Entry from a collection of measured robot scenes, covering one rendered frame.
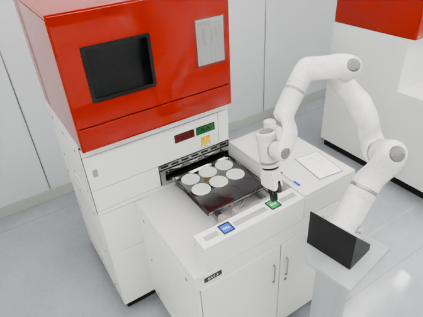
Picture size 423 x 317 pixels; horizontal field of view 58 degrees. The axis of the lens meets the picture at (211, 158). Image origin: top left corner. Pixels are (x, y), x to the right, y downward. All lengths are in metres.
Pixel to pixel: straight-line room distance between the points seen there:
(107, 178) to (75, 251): 1.27
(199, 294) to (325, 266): 0.55
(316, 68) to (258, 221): 0.69
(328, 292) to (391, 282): 0.99
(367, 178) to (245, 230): 0.55
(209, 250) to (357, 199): 0.64
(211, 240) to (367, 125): 0.80
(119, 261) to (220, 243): 0.85
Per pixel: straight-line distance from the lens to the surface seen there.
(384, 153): 1.66
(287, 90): 1.64
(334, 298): 1.97
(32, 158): 3.50
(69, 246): 3.19
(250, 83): 4.21
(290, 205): 1.79
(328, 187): 1.95
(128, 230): 2.20
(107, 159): 1.91
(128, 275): 2.42
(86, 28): 1.63
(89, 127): 1.75
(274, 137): 1.59
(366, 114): 1.71
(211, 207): 1.86
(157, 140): 1.97
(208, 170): 2.11
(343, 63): 1.64
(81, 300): 2.81
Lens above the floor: 2.12
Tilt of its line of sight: 34 degrees down
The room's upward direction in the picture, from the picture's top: 4 degrees counter-clockwise
